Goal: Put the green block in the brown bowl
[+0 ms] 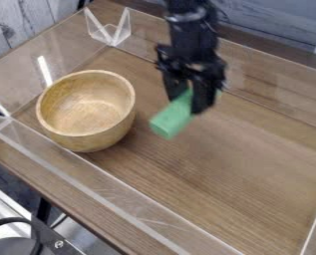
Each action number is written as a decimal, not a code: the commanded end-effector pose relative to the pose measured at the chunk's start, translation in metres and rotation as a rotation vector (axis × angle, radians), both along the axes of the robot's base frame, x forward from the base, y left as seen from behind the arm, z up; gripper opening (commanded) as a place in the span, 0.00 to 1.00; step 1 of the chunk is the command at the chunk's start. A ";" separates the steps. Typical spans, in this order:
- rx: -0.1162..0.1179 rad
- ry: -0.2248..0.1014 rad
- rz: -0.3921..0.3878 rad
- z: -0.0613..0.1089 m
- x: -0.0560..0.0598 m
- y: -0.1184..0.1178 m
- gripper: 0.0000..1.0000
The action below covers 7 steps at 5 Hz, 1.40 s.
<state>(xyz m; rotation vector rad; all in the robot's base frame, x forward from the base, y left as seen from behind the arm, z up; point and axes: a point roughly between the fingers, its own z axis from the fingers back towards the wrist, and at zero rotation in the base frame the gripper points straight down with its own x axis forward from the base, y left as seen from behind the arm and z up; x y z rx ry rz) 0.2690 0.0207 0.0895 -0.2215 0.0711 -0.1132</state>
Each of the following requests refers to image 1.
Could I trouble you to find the black table leg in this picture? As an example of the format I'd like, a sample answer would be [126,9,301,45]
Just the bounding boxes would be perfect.
[36,198,52,224]

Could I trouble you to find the black metal bracket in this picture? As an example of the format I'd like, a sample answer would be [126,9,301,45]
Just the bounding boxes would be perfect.
[31,217,85,255]

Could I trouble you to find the green rectangular block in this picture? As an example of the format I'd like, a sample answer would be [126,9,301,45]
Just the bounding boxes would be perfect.
[150,89,208,139]

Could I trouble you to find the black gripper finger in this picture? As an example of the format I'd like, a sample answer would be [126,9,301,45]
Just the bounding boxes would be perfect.
[190,77,217,115]
[162,72,187,101]

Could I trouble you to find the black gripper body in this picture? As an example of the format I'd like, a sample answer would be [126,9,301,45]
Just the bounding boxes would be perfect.
[156,13,225,91]

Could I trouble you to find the brown wooden bowl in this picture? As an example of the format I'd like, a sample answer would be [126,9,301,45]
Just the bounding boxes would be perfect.
[35,70,136,152]

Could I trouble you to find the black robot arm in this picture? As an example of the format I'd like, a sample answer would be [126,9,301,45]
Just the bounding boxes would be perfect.
[156,0,226,115]

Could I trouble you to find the clear acrylic tray walls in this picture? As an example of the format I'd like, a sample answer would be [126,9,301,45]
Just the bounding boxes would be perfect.
[0,1,316,255]

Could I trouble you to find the black cable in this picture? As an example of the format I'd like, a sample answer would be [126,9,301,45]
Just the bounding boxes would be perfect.
[0,217,44,255]

